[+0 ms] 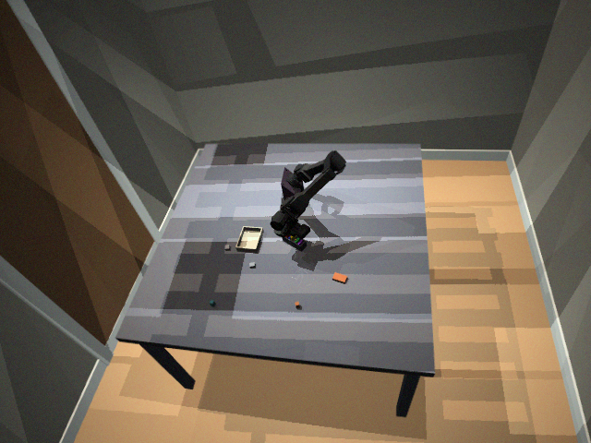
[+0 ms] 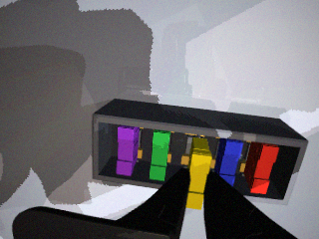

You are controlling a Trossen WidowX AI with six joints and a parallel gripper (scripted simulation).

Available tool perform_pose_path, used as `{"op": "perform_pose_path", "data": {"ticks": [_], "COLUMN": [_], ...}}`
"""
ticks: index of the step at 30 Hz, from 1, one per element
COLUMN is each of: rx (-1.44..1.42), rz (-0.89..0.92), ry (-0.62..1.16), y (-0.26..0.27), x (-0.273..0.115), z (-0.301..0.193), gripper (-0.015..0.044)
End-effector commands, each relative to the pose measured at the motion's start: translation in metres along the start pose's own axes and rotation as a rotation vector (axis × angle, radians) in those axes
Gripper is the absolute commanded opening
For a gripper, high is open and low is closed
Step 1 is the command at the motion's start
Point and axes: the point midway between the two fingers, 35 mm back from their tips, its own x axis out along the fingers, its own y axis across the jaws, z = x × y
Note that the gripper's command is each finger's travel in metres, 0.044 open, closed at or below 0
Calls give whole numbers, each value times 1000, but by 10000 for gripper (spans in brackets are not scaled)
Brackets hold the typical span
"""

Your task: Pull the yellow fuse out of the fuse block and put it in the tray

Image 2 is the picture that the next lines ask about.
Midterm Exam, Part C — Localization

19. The dark grey fuse block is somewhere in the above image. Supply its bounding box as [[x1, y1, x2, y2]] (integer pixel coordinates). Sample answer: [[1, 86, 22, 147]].
[[92, 99, 308, 205]]

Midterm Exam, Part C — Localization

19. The blue fuse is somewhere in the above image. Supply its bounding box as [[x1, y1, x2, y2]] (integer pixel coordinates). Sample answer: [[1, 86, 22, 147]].
[[214, 138, 242, 186]]

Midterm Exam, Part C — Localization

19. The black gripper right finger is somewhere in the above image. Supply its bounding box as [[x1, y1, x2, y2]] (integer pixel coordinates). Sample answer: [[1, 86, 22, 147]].
[[203, 171, 297, 239]]

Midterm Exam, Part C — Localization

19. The green rectangular block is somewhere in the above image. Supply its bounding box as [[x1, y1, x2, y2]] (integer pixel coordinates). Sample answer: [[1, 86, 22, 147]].
[[150, 129, 170, 180]]

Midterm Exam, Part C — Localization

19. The small orange block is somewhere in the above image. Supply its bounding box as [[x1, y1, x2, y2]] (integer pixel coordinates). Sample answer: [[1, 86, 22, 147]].
[[181, 151, 189, 165]]

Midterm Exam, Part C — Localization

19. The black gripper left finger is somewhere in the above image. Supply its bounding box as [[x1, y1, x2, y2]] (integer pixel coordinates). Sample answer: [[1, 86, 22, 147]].
[[12, 168, 191, 239]]

